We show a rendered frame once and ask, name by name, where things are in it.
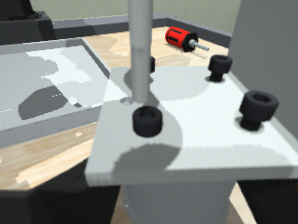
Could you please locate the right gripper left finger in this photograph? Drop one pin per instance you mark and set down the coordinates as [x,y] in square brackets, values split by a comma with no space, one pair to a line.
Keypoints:
[64,199]

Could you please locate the black socket-head screw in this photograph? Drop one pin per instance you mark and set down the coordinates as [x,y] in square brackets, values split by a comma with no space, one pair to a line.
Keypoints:
[147,121]
[219,65]
[152,68]
[256,107]

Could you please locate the white flat bracket plate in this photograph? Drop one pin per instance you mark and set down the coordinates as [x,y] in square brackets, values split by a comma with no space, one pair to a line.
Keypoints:
[201,139]

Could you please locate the red hand screwdriver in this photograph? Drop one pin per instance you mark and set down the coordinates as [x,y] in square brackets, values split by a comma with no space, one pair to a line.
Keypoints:
[183,39]

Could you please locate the dark grey cylinder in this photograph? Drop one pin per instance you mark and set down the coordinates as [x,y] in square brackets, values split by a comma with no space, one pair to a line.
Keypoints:
[204,202]

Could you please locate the blue electric screwdriver barrel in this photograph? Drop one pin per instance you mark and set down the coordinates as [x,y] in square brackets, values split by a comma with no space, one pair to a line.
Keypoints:
[140,16]

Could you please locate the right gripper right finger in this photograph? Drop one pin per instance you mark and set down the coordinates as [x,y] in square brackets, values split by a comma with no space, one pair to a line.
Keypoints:
[271,201]

